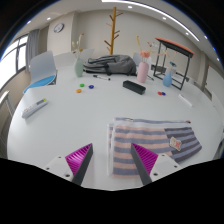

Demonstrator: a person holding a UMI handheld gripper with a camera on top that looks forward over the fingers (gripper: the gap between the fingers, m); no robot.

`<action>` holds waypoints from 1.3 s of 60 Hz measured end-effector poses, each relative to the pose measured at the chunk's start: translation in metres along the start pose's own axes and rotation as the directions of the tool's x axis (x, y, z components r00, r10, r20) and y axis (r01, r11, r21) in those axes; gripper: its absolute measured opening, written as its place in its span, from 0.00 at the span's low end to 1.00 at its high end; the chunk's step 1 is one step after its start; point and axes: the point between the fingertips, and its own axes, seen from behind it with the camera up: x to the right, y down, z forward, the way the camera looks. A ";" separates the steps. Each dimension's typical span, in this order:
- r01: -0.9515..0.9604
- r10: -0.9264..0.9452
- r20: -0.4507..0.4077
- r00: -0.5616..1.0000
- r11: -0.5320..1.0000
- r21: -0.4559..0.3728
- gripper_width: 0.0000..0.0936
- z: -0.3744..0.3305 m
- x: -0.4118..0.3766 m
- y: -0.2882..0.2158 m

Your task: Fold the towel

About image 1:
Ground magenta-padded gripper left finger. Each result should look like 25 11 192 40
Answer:
41 143 94 186

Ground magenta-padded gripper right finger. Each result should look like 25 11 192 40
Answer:
130 142 184 185

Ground pink and grey striped towel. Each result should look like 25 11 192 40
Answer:
107 116 203 178

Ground white remote control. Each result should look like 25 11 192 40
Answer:
21 97 49 119

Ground white bar-shaped eraser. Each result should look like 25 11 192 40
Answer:
178 93 194 108

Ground black rectangular box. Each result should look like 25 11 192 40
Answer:
122 79 147 96

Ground blue vase with dried stems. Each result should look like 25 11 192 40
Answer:
162 49 178 88

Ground black marker pen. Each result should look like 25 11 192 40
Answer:
92 74 111 82

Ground pink vase with flowers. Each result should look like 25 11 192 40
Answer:
135 35 154 84

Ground green vase with dried stems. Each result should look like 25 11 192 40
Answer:
71 32 85 78

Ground white side desk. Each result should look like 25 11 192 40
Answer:
0 90 16 158

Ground white chair with blue seat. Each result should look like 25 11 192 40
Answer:
23 50 58 94

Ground grey backpack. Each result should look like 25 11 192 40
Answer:
83 54 138 77

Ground window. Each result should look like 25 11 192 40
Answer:
0 34 29 91

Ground black-framed orange-topped side table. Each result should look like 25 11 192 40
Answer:
153 37 195 91

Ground grey curtain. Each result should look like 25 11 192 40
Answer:
25 28 40 73

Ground yellow wooden coat stand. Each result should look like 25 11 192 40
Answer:
103 6 124 56

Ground ceiling lights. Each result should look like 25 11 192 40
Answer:
26 0 209 43

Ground round wall clock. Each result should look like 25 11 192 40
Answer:
53 22 65 34

